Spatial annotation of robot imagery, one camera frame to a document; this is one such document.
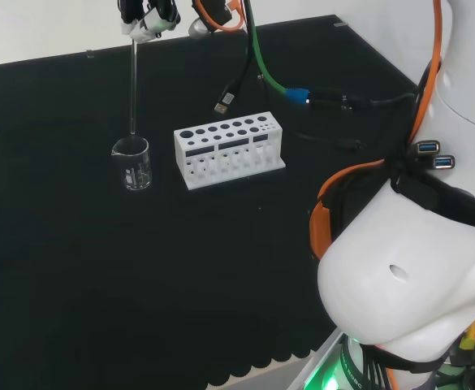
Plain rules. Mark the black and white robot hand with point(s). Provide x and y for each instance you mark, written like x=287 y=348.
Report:
x=149 y=20

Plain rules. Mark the clear glass rod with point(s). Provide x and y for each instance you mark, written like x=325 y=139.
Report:
x=133 y=81

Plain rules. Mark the white test tube rack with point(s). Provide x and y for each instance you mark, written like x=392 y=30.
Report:
x=225 y=142

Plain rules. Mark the clear glass beaker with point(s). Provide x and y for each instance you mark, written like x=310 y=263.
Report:
x=137 y=178

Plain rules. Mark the clear acrylic cloth clip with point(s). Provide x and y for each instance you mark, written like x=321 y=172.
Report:
x=90 y=53
x=340 y=24

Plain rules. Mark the black scalloped bench cloth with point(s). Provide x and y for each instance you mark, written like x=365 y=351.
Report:
x=139 y=264

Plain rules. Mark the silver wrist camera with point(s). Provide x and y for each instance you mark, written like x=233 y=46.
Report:
x=199 y=26

